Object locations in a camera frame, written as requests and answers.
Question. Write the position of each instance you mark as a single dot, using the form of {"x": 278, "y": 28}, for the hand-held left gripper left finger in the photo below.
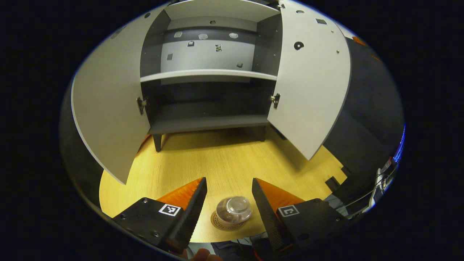
{"x": 190, "y": 217}

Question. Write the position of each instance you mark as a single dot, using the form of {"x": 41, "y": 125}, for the metal door hinge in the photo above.
{"x": 140, "y": 105}
{"x": 275, "y": 100}

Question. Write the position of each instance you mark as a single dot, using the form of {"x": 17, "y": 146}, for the white cabinet door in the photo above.
{"x": 308, "y": 90}
{"x": 108, "y": 108}

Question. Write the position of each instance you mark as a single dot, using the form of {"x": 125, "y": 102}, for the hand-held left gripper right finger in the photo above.
{"x": 266, "y": 217}

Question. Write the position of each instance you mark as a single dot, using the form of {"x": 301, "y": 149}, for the round brown coaster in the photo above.
{"x": 226, "y": 227}

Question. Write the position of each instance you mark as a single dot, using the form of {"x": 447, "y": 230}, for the white cabinet shelf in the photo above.
{"x": 221, "y": 9}
{"x": 206, "y": 73}

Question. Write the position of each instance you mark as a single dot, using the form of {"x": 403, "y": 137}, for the person's dark clothing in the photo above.
{"x": 232, "y": 250}

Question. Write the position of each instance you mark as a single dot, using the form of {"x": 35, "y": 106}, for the white and grey cabinet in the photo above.
{"x": 203, "y": 123}

